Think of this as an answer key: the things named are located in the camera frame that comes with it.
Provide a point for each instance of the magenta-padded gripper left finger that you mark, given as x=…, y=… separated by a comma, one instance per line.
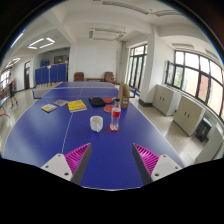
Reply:
x=58, y=165

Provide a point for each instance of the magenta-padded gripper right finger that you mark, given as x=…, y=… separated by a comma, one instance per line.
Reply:
x=163, y=166

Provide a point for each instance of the clear red-labelled drink bottle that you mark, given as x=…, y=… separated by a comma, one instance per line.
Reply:
x=115, y=115

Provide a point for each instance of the black bin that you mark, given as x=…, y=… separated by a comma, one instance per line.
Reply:
x=203, y=130

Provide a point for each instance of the white mug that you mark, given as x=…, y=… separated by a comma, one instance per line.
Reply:
x=96, y=124

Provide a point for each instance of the beige two-door cabinet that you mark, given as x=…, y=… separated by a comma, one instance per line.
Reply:
x=188, y=116
x=166, y=100

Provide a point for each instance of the small yellow and blue book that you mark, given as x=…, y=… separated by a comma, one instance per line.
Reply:
x=49, y=108

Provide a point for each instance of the grey book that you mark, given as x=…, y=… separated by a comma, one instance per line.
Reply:
x=60, y=102

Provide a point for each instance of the flat round red coaster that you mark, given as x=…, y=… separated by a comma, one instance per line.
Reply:
x=109, y=129

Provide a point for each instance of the black paddle case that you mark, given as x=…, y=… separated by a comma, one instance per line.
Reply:
x=96, y=101

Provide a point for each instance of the brown cardboard box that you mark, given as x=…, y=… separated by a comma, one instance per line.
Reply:
x=125, y=96

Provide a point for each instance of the person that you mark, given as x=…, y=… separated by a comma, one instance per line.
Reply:
x=12, y=90

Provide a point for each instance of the blue partition screens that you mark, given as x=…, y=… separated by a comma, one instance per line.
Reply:
x=50, y=75

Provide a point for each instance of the brown armchair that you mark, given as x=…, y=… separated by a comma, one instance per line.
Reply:
x=79, y=77
x=109, y=77

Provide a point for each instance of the wide black-framed window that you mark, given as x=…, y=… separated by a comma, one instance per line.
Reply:
x=196, y=80

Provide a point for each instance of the dark wooden door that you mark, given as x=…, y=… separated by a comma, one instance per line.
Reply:
x=27, y=75

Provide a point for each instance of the tall black-framed window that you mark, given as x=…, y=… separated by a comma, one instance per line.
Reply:
x=137, y=66

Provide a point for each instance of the ceiling lights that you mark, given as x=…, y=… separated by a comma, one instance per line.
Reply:
x=41, y=42

